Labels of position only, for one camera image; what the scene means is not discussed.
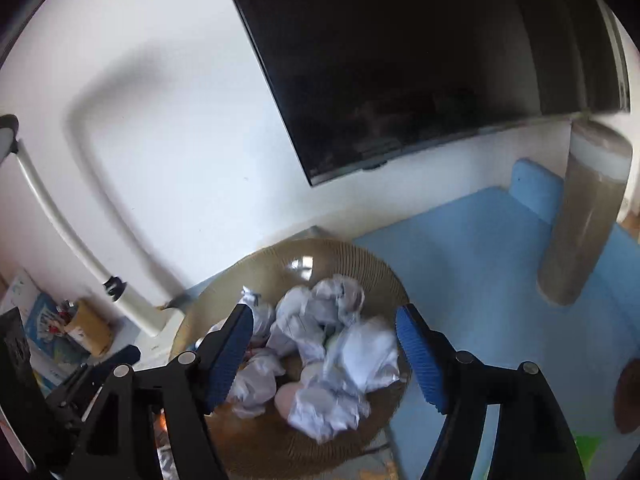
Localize white paper ball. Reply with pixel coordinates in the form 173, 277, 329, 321
227, 349, 285, 418
323, 316, 401, 393
286, 382, 371, 444
266, 286, 326, 366
311, 274, 366, 326

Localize white desk lamp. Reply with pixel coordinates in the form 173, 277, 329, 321
0, 112, 189, 361

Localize blue desk pad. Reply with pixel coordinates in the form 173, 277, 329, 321
357, 159, 639, 479

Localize round woven basket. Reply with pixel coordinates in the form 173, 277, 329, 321
169, 237, 412, 479

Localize grey thermos bottle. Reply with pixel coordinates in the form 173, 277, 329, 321
537, 118, 632, 307

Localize black wall television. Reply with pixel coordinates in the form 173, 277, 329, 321
233, 0, 630, 185

